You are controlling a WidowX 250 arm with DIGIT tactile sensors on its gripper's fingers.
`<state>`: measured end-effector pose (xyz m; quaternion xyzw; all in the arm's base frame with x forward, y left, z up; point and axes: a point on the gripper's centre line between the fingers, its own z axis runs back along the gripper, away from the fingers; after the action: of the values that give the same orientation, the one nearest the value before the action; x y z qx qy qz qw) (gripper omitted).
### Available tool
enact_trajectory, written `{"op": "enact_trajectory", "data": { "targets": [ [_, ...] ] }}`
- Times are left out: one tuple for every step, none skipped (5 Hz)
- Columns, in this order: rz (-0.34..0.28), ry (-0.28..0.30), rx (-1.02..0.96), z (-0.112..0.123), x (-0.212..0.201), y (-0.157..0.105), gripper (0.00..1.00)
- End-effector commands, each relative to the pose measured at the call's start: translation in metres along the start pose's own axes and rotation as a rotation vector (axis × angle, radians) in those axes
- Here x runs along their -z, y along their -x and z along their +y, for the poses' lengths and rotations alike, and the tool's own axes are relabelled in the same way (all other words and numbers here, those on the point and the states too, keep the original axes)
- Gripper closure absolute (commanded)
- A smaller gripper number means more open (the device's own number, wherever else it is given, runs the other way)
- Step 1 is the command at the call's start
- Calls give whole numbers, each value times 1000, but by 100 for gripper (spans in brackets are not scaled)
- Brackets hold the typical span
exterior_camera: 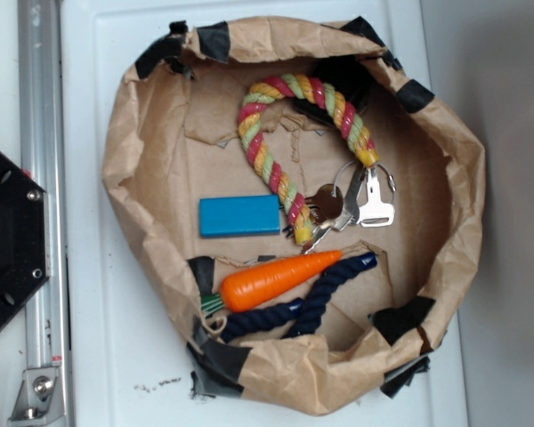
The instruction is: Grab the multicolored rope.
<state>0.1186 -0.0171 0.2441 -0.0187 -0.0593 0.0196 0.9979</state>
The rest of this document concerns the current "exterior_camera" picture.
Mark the white plastic tray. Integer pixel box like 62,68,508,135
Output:
61,1,467,426

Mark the dark navy rope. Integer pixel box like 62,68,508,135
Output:
221,251,379,343

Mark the multicolored twisted rope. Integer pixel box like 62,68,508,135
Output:
237,73,381,246

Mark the aluminium extrusion rail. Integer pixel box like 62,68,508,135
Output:
18,1,75,426

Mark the orange plastic carrot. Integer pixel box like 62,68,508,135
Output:
201,250,343,317

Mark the metal corner bracket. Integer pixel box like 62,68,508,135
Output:
7,367,66,426

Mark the blue rectangular block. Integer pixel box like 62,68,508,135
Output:
199,195,280,238

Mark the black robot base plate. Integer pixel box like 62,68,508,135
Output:
0,151,48,332

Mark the brown paper bin liner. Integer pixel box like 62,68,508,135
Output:
102,17,485,415

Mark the bunch of metal keys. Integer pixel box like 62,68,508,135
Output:
302,162,397,254

